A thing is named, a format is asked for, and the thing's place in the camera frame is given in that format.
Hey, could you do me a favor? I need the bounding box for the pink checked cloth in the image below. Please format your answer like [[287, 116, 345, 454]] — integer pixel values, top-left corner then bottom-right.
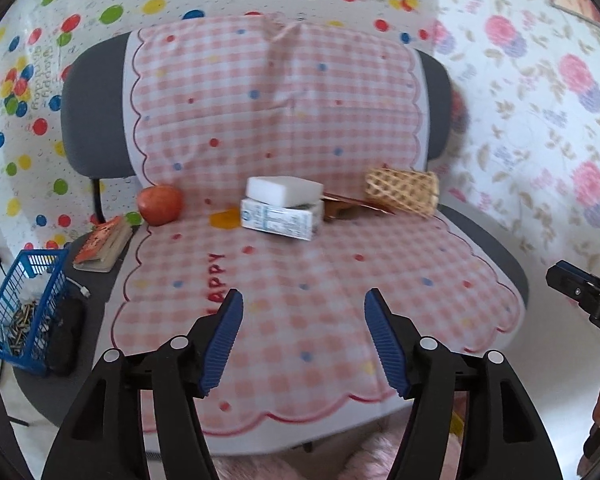
[[111, 14, 526, 456]]

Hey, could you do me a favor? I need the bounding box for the red apple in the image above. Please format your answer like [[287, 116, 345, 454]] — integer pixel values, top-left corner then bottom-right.
[[136, 186, 185, 227]]

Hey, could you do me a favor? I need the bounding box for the pile of sunflower seed shells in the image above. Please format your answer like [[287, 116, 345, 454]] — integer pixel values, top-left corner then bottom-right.
[[0, 300, 46, 358]]

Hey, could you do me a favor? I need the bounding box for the brown foil wrapper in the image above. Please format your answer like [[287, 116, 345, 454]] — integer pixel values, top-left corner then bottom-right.
[[322, 191, 398, 223]]

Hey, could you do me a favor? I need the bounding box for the white milk carton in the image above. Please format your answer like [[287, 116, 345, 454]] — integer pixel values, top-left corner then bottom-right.
[[240, 197, 325, 242]]

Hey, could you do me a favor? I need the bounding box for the blue plastic basket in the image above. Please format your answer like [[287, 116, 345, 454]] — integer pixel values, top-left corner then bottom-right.
[[0, 250, 70, 377]]

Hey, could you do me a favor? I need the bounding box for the floral print sheet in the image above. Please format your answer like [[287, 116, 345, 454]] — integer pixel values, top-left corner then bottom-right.
[[430, 0, 600, 361]]

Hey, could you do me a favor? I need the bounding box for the orange peel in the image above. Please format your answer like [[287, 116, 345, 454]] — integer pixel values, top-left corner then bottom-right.
[[209, 210, 243, 230]]

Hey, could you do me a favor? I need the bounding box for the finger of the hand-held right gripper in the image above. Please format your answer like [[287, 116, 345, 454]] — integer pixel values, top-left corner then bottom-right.
[[546, 259, 600, 318]]

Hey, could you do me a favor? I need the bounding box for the grey padded chair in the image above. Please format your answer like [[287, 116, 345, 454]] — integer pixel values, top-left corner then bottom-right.
[[10, 42, 530, 461]]

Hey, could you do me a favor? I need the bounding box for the black pouch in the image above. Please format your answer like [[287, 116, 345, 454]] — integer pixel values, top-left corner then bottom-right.
[[45, 296, 86, 376]]

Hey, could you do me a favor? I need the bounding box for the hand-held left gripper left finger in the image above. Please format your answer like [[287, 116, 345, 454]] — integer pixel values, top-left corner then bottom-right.
[[40, 289, 244, 480]]

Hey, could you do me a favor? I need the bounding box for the white crumpled tissue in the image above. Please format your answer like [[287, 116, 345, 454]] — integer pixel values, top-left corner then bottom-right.
[[22, 280, 48, 306]]

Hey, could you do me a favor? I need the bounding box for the white foam block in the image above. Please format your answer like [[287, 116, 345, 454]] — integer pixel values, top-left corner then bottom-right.
[[245, 176, 325, 208]]

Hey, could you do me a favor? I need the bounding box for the orange cover book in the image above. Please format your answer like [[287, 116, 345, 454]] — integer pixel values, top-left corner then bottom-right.
[[72, 216, 133, 273]]

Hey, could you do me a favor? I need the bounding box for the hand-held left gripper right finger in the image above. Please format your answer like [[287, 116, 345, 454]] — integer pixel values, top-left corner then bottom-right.
[[363, 287, 563, 480]]

